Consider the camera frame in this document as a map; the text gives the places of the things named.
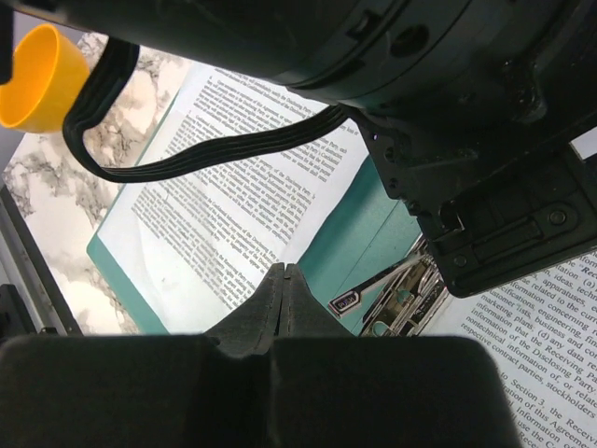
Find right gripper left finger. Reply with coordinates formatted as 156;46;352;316
1;263;285;447

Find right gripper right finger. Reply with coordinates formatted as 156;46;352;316
258;263;526;448

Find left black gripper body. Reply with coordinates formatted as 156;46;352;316
349;47;596;297

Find teal file folder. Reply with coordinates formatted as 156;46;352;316
88;156;419;334

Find printed paper sheets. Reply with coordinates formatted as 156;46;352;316
90;63;367;334

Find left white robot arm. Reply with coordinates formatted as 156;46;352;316
1;1;596;298

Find metal folder clip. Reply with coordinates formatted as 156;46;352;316
327;236;449;337

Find orange bowl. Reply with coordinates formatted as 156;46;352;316
1;23;90;133

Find aluminium frame rail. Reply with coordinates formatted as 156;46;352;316
1;186;82;340

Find black ribbon cable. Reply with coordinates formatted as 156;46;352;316
62;36;349;184

